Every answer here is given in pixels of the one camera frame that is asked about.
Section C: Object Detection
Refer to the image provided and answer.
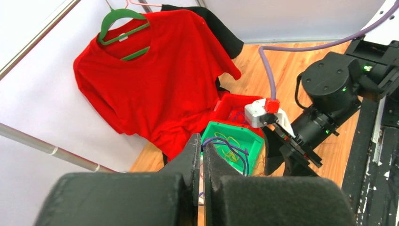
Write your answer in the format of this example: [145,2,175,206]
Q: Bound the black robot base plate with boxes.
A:
[342,97,399,226]

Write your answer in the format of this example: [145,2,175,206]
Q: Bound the green clothes hanger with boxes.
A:
[97,8,150,46]

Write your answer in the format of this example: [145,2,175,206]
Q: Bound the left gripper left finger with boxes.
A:
[159,133,201,207]

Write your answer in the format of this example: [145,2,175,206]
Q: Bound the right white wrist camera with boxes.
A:
[244,98,296,137]

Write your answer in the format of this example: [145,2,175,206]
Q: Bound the red t-shirt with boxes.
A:
[73,9,241,160]

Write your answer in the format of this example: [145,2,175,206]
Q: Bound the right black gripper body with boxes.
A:
[274,124,322,177]

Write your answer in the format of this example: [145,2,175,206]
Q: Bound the black t-shirt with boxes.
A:
[161,4,244,59]

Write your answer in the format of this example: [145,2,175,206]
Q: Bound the red plastic bin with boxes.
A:
[211,93,263,138]

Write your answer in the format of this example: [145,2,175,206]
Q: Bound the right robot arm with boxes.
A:
[261,0,399,176]

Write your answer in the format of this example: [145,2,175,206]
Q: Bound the green plastic bin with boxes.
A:
[202,121,264,176]

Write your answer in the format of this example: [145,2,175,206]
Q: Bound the thin yellow cable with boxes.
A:
[213,131,242,164]

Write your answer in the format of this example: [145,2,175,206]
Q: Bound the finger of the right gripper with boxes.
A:
[262,129,284,176]

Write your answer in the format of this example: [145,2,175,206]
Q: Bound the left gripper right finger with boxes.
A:
[203,142,243,209]

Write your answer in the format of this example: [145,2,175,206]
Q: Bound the pink clothes hanger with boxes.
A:
[126,0,162,10]

